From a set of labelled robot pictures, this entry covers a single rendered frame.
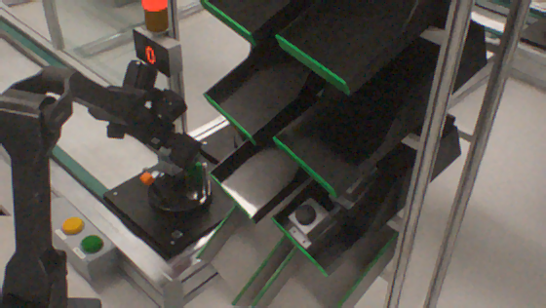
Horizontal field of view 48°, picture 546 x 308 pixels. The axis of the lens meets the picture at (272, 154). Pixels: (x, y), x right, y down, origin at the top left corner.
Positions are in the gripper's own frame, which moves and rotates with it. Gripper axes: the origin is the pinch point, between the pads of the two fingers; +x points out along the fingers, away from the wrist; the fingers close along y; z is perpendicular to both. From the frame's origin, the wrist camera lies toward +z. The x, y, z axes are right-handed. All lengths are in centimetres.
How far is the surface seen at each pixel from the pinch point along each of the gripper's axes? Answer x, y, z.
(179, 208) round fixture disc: 6.4, -4.8, -11.3
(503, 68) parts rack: -13, -54, 36
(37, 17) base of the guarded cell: 38, 117, 7
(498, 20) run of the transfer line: 104, -6, 90
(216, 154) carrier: 20.2, 4.6, 1.7
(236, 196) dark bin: -11.3, -26.4, -0.9
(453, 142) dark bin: -9, -52, 24
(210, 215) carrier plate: 10.7, -9.4, -9.5
